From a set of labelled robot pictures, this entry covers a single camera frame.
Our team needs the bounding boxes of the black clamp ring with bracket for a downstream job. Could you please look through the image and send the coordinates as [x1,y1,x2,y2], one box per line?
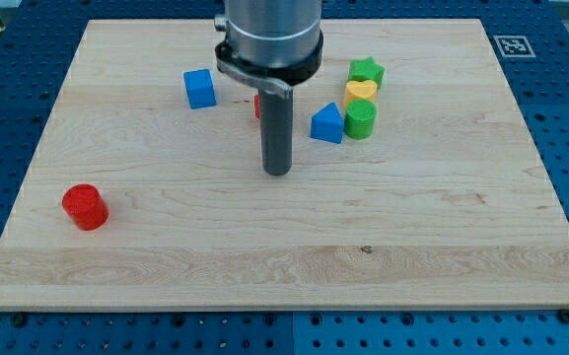
[214,31,323,100]

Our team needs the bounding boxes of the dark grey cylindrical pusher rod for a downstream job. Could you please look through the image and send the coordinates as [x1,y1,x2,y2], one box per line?
[258,90,293,176]

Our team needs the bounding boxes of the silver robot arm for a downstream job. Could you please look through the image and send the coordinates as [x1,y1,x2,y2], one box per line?
[214,0,323,176]

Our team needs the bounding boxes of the red star block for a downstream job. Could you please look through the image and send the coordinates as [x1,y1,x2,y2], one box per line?
[253,95,260,119]

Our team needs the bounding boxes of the green star block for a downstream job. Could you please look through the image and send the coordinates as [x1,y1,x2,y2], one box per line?
[348,56,385,89]

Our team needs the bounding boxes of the blue triangle-roof block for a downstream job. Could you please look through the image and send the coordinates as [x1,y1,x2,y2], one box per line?
[310,103,344,144]

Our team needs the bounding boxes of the yellow heart block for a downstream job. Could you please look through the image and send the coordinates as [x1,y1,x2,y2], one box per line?
[343,80,378,108]

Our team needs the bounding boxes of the blue cube block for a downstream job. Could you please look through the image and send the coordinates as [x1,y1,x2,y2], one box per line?
[183,69,217,109]

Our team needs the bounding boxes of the green cylinder block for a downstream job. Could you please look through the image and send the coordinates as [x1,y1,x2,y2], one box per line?
[344,99,377,140]

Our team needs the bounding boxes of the wooden board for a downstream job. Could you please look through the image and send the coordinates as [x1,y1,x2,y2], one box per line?
[0,19,569,312]

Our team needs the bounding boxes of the red cylinder block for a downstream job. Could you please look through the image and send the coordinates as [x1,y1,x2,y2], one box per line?
[61,183,109,231]

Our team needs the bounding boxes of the white fiducial marker tag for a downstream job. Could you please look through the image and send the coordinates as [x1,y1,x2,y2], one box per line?
[493,35,535,58]

